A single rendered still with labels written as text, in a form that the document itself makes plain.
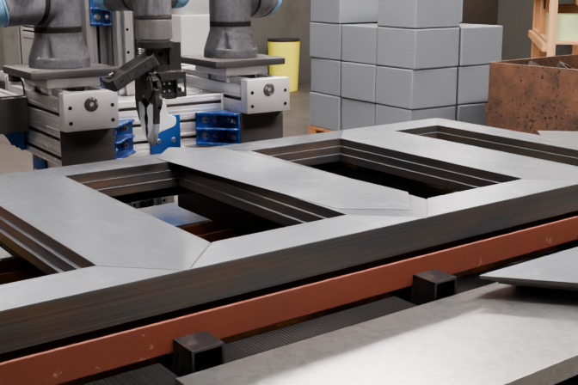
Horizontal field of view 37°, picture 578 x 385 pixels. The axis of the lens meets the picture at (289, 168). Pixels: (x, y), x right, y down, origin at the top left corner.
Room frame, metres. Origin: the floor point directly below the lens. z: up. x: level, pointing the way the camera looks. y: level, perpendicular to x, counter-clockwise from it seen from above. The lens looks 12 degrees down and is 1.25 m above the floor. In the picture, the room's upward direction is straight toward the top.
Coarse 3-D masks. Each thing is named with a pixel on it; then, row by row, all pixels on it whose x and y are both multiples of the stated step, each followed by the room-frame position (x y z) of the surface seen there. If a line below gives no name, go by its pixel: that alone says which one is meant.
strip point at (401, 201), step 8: (408, 192) 1.55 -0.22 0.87; (368, 200) 1.49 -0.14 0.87; (376, 200) 1.49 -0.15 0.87; (384, 200) 1.49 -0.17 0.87; (392, 200) 1.49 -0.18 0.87; (400, 200) 1.49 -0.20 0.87; (408, 200) 1.49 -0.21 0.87; (336, 208) 1.44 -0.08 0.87; (344, 208) 1.44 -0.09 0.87; (352, 208) 1.44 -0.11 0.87; (360, 208) 1.44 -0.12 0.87; (368, 208) 1.44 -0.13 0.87; (376, 208) 1.44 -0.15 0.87; (384, 208) 1.44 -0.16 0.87; (392, 208) 1.44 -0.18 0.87; (400, 208) 1.44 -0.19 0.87; (408, 208) 1.44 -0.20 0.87
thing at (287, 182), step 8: (288, 176) 1.68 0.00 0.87; (296, 176) 1.68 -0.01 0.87; (304, 176) 1.68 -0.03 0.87; (312, 176) 1.68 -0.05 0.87; (320, 176) 1.68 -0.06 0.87; (328, 176) 1.68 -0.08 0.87; (336, 176) 1.68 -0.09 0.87; (256, 184) 1.62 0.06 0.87; (264, 184) 1.62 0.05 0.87; (272, 184) 1.62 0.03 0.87; (280, 184) 1.62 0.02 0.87; (288, 184) 1.62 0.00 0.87; (296, 184) 1.62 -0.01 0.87; (304, 184) 1.62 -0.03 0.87
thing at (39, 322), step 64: (448, 128) 2.28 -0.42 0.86; (128, 192) 1.76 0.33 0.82; (256, 192) 1.62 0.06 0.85; (576, 192) 1.61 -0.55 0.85; (64, 256) 1.23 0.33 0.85; (256, 256) 1.18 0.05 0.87; (320, 256) 1.25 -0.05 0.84; (384, 256) 1.33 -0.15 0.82; (0, 320) 0.97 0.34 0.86; (64, 320) 1.01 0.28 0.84; (128, 320) 1.06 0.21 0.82
